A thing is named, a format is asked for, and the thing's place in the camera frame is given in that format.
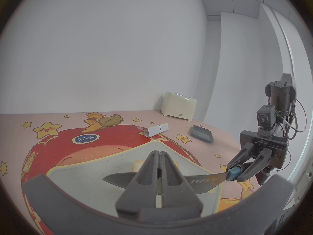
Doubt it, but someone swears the slice of bread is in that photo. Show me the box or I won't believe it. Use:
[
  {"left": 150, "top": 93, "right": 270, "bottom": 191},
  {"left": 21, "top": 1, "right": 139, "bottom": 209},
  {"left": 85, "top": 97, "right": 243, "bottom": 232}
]
[{"left": 132, "top": 159, "right": 183, "bottom": 209}]

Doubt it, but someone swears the white knife rest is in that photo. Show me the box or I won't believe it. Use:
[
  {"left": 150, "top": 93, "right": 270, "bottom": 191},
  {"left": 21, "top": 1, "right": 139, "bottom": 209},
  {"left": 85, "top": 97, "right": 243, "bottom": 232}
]
[{"left": 143, "top": 123, "right": 169, "bottom": 138}]

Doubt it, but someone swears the knife with blue-green handle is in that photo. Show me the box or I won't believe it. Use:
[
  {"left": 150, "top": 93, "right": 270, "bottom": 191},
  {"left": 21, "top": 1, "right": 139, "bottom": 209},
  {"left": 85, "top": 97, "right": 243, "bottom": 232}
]
[{"left": 102, "top": 163, "right": 253, "bottom": 195}]

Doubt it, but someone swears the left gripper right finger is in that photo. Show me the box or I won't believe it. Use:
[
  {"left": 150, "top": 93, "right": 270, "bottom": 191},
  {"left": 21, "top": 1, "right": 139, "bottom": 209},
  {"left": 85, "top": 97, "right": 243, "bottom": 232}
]
[{"left": 160, "top": 150, "right": 204, "bottom": 217}]

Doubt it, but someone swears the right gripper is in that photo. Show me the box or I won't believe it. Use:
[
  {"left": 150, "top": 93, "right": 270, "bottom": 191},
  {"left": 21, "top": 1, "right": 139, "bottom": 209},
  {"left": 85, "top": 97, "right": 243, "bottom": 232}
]
[{"left": 226, "top": 121, "right": 289, "bottom": 183}]

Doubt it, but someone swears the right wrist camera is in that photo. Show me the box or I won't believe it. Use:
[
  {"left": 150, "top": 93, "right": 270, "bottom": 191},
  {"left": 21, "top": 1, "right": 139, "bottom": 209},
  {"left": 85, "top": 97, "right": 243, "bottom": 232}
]
[{"left": 256, "top": 104, "right": 277, "bottom": 134}]

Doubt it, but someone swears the cutting board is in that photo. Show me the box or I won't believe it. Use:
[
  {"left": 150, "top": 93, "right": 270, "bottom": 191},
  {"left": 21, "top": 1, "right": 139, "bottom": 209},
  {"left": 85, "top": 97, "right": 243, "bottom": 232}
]
[{"left": 46, "top": 141, "right": 222, "bottom": 215}]

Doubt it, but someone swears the cream toaster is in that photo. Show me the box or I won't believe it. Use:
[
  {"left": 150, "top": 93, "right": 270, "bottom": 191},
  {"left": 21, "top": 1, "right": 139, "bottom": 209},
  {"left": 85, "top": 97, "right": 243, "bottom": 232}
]
[{"left": 160, "top": 91, "right": 198, "bottom": 122}]

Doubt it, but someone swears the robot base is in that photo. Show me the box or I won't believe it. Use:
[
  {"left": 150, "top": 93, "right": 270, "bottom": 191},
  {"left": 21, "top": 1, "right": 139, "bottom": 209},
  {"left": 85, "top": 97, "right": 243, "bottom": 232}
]
[{"left": 265, "top": 165, "right": 313, "bottom": 235}]

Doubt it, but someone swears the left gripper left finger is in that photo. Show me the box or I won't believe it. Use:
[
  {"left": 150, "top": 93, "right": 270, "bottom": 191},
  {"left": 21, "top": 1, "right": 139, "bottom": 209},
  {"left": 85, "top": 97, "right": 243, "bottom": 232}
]
[{"left": 115, "top": 150, "right": 159, "bottom": 222}]

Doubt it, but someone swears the dark grey tray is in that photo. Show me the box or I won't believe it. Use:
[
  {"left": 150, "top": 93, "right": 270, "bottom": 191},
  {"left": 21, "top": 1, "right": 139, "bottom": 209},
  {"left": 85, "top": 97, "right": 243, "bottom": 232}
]
[{"left": 188, "top": 125, "right": 215, "bottom": 143}]

